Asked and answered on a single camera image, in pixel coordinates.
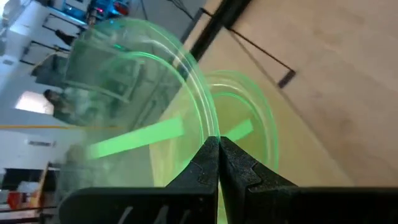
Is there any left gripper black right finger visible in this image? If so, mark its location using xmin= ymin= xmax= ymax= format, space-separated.
xmin=220 ymin=136 xmax=398 ymax=224

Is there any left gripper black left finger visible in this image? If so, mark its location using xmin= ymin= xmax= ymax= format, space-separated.
xmin=58 ymin=136 xmax=220 ymax=224

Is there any green translucent plastic plate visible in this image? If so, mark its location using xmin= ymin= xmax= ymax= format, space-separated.
xmin=57 ymin=17 xmax=221 ymax=195
xmin=149 ymin=70 xmax=280 ymax=224

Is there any person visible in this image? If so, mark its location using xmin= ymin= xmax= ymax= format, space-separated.
xmin=42 ymin=88 xmax=77 ymax=122

